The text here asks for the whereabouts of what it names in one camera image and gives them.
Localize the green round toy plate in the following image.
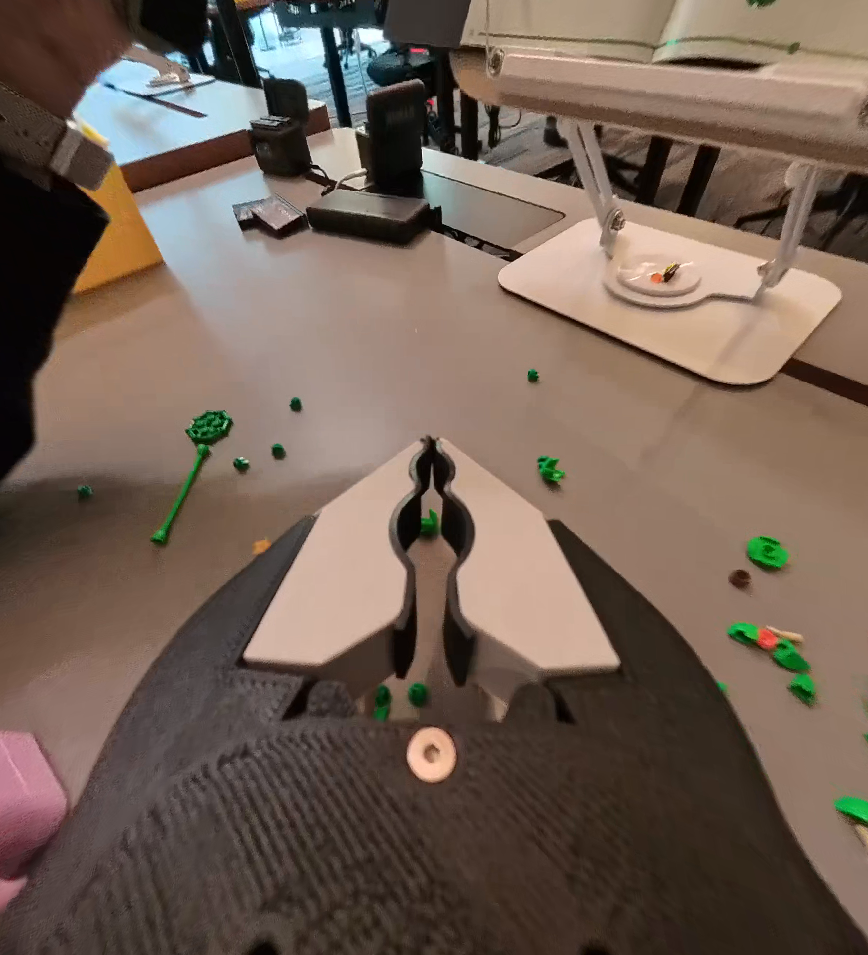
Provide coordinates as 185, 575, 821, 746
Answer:
746, 535, 790, 573

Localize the person's left forearm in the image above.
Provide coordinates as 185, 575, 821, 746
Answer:
0, 127, 112, 557

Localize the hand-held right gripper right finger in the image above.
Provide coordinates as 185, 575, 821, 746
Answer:
434, 436, 623, 722

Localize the black charger block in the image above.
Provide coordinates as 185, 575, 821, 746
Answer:
246, 77, 313, 178

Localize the black table cable hatch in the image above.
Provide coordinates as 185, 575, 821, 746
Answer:
419, 170, 565, 251

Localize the pink plastic toy block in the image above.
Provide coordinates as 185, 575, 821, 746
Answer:
0, 727, 70, 920

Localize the small dark flat device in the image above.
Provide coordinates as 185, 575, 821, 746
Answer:
233, 194, 308, 240

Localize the black flat box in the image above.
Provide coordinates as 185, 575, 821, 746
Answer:
306, 189, 432, 246

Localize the white desk gadget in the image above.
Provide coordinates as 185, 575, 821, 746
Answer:
102, 45, 216, 98

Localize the white book stand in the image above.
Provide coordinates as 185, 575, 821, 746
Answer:
449, 45, 868, 386

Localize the green toy stem with web head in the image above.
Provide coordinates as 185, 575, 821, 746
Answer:
151, 409, 235, 546

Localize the yellow box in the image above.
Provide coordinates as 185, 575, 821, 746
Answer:
72, 123, 164, 295

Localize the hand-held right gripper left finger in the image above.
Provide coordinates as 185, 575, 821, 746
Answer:
242, 436, 436, 716

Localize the grey wrist watch strap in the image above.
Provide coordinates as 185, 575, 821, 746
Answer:
0, 52, 116, 191

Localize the wooden desk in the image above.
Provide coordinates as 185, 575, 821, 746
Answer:
76, 58, 331, 193

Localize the black upright speaker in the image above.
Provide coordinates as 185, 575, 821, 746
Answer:
363, 78, 426, 196

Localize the person's left hand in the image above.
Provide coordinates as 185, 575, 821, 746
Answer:
0, 0, 137, 120

